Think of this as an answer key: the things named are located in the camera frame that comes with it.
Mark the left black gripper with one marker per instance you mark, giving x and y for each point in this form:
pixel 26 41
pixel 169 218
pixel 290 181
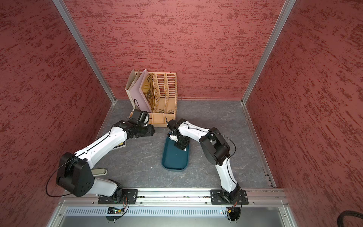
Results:
pixel 150 132

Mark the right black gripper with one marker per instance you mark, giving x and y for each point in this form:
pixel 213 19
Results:
pixel 182 146

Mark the teal plastic storage tray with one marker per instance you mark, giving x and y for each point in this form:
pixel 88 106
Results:
pixel 174 159

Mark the beige roll under arm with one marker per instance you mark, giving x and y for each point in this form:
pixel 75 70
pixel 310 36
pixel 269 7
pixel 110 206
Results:
pixel 99 172

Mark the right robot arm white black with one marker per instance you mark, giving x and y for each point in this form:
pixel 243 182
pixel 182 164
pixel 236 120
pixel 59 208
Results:
pixel 215 148

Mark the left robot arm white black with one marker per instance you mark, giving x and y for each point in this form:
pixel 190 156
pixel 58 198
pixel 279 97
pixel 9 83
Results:
pixel 74 173

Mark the pink paper folder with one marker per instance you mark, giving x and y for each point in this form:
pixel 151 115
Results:
pixel 137 94

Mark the patterned gold black booklet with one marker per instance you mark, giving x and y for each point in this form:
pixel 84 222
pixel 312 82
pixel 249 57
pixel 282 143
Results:
pixel 148 90

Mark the beige plastic file organizer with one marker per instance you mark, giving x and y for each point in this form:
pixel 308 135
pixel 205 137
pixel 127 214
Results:
pixel 165 88

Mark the brown cardboard folder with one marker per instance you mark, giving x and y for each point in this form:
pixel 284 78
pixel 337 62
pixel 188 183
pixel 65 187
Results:
pixel 132 79

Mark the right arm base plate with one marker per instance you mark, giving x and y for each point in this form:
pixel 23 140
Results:
pixel 220 197

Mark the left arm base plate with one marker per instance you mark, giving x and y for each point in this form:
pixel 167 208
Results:
pixel 124 196

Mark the aluminium front rail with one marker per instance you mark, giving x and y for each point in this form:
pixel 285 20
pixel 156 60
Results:
pixel 205 197

